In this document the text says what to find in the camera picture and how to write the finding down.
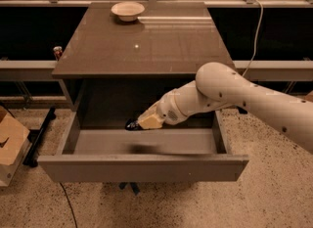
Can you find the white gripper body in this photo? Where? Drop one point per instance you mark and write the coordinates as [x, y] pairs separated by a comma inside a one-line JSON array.
[[168, 107]]

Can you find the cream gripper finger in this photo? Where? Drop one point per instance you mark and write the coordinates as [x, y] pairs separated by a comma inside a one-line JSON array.
[[150, 119]]

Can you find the dark blue rxbar wrapper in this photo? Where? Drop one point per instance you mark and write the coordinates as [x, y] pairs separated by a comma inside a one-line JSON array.
[[132, 125]]

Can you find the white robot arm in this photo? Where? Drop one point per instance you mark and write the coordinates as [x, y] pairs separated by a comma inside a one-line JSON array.
[[216, 86]]

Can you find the grey cabinet with top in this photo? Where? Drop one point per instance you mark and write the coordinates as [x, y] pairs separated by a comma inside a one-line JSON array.
[[113, 71]]

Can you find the open grey top drawer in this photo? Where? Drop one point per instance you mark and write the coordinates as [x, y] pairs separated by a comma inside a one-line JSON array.
[[177, 154]]

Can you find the blue tape cross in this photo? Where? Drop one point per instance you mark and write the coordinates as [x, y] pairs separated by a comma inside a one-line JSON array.
[[134, 187]]

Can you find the white ceramic bowl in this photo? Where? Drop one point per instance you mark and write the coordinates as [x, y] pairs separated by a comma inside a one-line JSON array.
[[128, 11]]

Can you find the red soda can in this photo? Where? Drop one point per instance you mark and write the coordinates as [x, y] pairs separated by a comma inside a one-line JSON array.
[[58, 51]]

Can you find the black metal floor stand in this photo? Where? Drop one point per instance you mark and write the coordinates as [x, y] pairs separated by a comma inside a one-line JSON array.
[[35, 137]]

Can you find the cardboard box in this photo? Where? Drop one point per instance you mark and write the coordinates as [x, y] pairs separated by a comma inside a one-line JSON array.
[[13, 143]]

